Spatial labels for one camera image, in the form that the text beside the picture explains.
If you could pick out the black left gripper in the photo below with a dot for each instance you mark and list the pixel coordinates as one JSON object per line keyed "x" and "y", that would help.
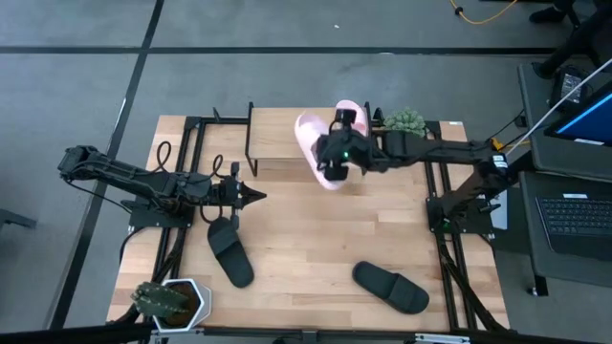
{"x": 225, "y": 193}

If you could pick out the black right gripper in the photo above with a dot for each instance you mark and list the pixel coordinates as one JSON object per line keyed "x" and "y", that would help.
{"x": 344, "y": 148}

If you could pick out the black slide sandal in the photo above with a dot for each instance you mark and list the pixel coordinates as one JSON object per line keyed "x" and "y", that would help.
{"x": 234, "y": 258}
{"x": 392, "y": 286}

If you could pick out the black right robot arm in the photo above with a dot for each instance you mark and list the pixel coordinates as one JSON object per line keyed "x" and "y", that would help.
{"x": 430, "y": 150}

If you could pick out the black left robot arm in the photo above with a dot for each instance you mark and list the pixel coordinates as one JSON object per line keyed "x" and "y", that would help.
{"x": 143, "y": 181}

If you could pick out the light green succulent plant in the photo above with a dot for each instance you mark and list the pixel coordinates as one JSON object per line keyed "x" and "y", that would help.
{"x": 405, "y": 122}

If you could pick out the white hexagonal plant pot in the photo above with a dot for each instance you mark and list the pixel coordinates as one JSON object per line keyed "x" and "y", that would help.
{"x": 203, "y": 301}

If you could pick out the green cactus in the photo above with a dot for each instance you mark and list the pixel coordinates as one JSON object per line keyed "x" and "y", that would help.
{"x": 158, "y": 301}

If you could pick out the black rig crossbar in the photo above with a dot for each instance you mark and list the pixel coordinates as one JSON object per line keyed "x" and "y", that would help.
{"x": 72, "y": 334}

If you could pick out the dark grey furniture leg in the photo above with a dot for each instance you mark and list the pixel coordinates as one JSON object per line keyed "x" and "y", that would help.
{"x": 14, "y": 219}

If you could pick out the black power brick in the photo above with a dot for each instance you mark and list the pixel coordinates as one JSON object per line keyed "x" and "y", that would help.
{"x": 569, "y": 88}

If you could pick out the person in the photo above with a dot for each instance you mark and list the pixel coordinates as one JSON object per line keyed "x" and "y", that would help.
{"x": 547, "y": 14}

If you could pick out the black flat monitor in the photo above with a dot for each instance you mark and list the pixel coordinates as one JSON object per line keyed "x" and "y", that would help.
{"x": 588, "y": 124}

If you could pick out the wooden shelf with black frame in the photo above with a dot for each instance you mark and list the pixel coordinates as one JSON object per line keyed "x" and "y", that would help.
{"x": 272, "y": 134}

